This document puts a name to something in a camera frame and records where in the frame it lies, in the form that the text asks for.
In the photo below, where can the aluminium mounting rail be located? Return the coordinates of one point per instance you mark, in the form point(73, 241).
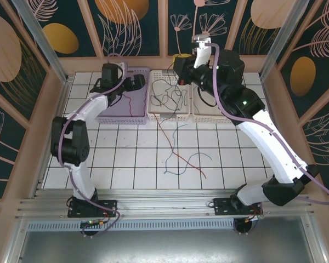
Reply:
point(164, 205)

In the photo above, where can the grey metal sheet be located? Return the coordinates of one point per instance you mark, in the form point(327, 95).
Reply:
point(164, 246)

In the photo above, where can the cream plastic basket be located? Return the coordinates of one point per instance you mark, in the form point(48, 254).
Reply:
point(205, 115)

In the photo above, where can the purple plastic basket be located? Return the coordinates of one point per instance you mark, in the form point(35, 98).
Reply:
point(137, 107)

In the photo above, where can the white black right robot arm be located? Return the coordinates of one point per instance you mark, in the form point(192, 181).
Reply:
point(268, 142)

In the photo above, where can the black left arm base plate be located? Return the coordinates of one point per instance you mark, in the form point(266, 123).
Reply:
point(109, 208)

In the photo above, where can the aluminium side rail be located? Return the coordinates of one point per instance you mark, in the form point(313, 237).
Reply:
point(63, 96)
point(274, 117)

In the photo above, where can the aluminium frame post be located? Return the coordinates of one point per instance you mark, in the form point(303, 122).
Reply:
point(283, 33)
point(41, 35)

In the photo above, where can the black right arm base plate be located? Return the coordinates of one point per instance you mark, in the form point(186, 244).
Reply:
point(222, 208)

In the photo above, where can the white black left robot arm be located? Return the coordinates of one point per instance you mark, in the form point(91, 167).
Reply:
point(79, 175)

